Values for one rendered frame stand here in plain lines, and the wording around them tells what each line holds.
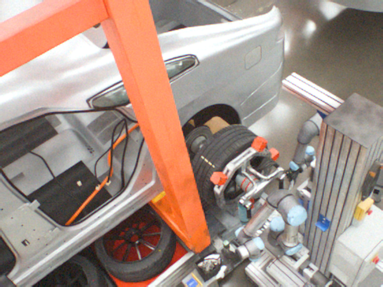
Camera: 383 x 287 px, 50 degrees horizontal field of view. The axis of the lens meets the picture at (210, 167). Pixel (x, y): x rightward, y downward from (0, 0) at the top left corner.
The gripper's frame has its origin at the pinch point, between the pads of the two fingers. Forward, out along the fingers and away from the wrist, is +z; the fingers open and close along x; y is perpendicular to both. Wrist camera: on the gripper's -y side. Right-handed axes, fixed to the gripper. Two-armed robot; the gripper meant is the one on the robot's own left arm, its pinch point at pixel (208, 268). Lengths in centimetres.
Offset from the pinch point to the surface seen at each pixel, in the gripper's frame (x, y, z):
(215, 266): 37, 65, -11
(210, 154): 82, -2, -42
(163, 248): 75, 64, 18
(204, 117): 149, 21, -65
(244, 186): 64, 27, -56
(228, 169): 67, 6, -48
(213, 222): 81, 73, -29
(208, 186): 70, 16, -31
